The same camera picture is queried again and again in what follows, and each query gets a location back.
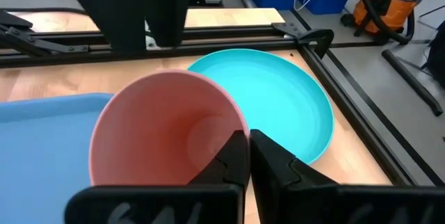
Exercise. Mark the teal plastic plate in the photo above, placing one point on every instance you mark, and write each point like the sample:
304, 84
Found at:
278, 95

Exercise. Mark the blue plastic tray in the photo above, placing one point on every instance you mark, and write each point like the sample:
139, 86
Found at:
41, 154

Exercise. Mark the black aluminium table frame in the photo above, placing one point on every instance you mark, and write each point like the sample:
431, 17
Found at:
208, 43

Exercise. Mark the orange black shop vacuum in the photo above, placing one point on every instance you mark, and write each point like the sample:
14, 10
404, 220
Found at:
393, 8

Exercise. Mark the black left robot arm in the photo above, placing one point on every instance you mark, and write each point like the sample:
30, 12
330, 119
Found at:
121, 8

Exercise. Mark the pink plastic cup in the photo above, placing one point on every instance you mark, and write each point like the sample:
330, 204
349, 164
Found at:
156, 130

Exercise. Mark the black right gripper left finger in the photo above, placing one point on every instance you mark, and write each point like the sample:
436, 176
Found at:
222, 199

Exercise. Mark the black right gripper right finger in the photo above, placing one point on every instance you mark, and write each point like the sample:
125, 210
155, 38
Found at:
295, 196

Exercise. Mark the black floor stand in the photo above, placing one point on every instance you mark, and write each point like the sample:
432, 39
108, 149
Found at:
437, 53

